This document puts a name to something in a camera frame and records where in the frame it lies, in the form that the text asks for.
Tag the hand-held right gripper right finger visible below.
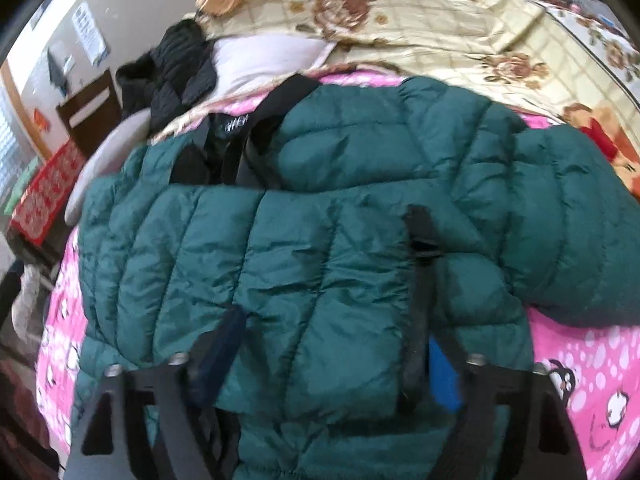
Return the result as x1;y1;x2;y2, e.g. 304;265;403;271
427;337;588;480

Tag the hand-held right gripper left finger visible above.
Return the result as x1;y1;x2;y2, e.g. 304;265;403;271
70;305;248;480

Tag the dark green puffer jacket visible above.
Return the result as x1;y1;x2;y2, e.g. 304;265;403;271
70;74;640;480

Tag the pink penguin blanket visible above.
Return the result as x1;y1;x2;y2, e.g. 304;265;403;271
36;72;640;480

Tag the grey pillow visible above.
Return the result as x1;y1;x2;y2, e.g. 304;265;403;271
64;110;151;226

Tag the red patterned tablecloth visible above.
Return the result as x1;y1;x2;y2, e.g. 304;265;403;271
10;140;88;246

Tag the teal cloth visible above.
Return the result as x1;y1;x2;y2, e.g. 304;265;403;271
5;157;41;211

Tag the dark wooden chair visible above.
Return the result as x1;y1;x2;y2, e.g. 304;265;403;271
56;69;123;158

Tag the black puffer jacket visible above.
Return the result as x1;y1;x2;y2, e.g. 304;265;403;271
116;20;218;133

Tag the cream floral quilt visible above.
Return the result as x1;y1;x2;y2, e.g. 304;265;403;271
150;0;640;201

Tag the white floral bed sheet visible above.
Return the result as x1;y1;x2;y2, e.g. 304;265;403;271
492;0;640;96

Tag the white wall notice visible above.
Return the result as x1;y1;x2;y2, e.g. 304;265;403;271
71;2;108;66

